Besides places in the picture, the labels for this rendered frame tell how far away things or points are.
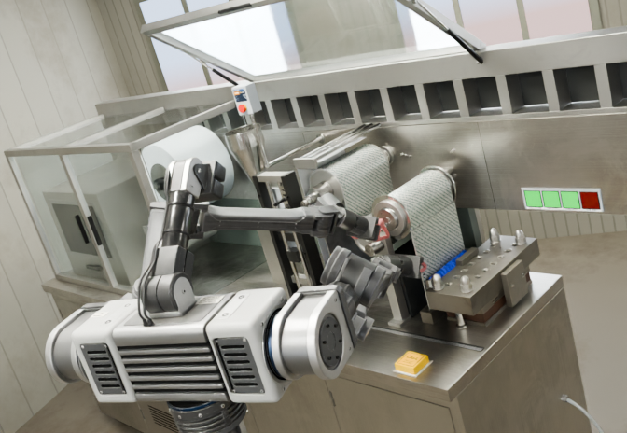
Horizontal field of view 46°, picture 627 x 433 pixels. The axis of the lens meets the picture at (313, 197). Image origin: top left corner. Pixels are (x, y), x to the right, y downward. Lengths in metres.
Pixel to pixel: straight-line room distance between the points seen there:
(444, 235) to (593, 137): 0.55
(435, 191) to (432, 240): 0.15
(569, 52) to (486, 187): 0.53
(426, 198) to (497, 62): 0.46
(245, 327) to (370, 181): 1.34
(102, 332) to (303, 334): 0.38
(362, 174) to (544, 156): 0.58
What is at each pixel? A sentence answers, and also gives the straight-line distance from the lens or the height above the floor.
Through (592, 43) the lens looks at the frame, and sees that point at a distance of 2.12.
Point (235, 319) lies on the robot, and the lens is 1.22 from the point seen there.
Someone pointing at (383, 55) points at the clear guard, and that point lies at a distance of 2.51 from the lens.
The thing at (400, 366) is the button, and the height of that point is 0.92.
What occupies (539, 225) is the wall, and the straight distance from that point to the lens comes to 4.97.
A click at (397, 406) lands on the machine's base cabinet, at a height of 0.77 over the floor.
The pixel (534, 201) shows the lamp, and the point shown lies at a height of 1.18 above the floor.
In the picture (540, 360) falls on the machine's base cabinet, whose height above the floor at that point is 0.71.
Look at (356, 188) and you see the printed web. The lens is 2.41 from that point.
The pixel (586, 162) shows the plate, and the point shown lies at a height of 1.30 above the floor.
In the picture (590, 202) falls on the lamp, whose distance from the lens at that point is 2.28.
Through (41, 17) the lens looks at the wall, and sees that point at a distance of 5.31.
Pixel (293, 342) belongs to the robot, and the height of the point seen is 1.48.
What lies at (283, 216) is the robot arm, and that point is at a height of 1.42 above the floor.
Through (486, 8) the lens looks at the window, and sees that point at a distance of 4.60.
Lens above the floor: 2.02
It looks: 17 degrees down
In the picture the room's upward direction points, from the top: 16 degrees counter-clockwise
